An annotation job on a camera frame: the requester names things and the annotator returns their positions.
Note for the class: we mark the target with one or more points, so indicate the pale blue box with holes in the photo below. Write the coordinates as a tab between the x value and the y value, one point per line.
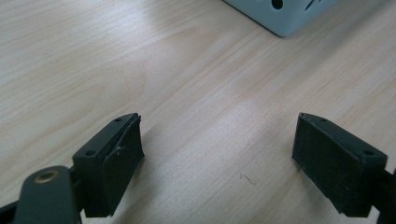
281	14

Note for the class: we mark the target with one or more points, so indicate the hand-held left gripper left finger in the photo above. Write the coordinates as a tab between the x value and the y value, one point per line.
107	169

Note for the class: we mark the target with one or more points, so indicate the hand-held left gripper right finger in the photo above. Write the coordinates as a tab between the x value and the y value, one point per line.
334	168

